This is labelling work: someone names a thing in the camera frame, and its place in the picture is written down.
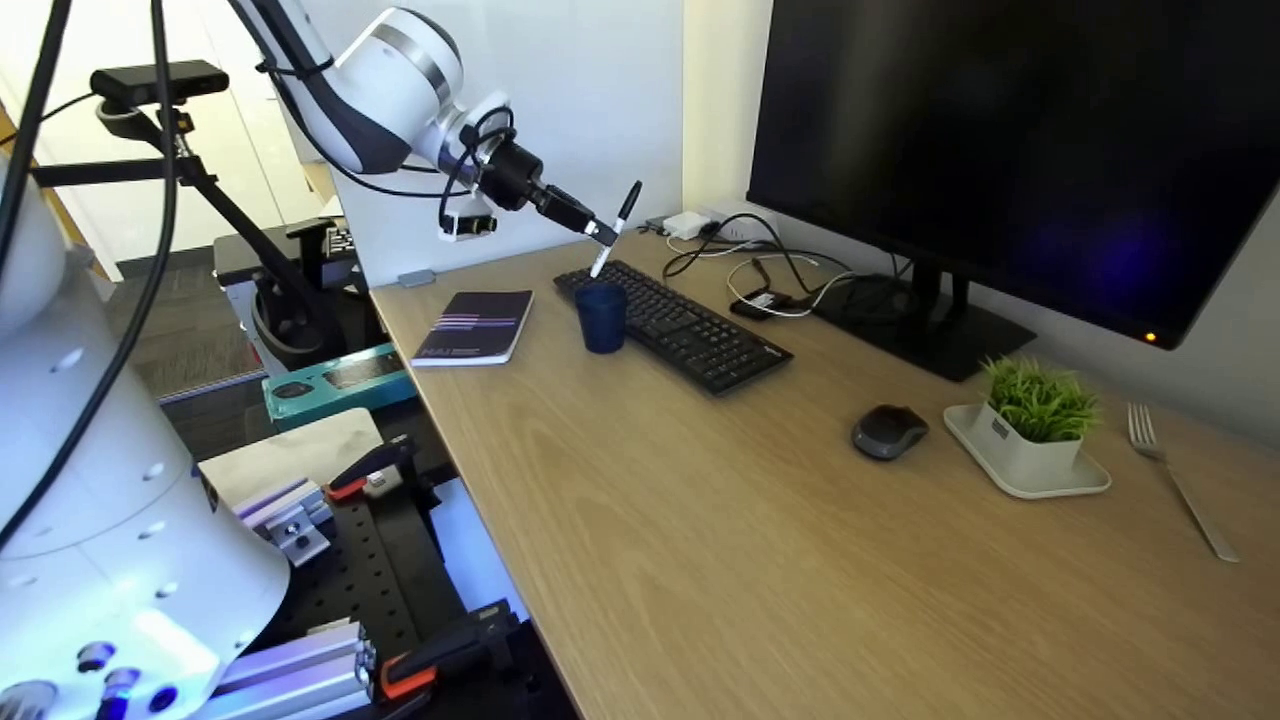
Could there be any silver fork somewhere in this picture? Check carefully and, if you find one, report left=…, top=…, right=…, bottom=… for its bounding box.
left=1123, top=403, right=1240, bottom=562

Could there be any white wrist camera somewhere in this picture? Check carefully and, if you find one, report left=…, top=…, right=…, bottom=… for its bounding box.
left=435, top=190, right=497, bottom=241

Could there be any black orange clamp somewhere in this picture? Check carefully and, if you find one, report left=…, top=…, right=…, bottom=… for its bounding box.
left=377, top=598, right=514, bottom=699

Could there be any dark purple striped notebook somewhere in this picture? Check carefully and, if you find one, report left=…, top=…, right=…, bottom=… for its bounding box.
left=413, top=291, right=530, bottom=367

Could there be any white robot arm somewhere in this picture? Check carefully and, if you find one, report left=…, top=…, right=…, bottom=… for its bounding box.
left=0, top=0, right=610, bottom=720

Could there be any dark computer mouse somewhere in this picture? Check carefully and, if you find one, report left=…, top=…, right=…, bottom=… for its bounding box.
left=853, top=403, right=927, bottom=465

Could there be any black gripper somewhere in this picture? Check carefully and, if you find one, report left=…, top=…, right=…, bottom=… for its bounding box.
left=481, top=139, right=618, bottom=247

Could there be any black keyboard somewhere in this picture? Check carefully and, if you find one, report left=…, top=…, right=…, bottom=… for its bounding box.
left=599, top=261, right=790, bottom=395

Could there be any black camera on tripod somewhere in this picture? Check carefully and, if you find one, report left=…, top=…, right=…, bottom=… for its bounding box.
left=87, top=60, right=348, bottom=367

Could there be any white power adapter box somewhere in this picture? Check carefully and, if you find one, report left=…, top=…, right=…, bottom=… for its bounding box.
left=661, top=211, right=714, bottom=241

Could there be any small green potted plant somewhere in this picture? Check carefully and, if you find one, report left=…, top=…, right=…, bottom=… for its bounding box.
left=984, top=356, right=1100, bottom=444

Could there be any black and white marker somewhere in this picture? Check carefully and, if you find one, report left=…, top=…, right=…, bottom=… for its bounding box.
left=588, top=180, right=643, bottom=279

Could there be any black looped cable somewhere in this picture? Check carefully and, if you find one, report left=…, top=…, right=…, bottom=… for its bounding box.
left=661, top=207, right=854, bottom=323

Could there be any blue plastic cup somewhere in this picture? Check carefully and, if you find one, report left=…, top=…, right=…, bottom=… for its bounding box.
left=575, top=279, right=626, bottom=350

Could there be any black computer monitor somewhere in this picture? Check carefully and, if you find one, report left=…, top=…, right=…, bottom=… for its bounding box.
left=747, top=0, right=1280, bottom=380

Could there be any white square plant tray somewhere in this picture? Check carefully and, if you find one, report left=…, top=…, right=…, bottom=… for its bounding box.
left=945, top=403, right=1110, bottom=498

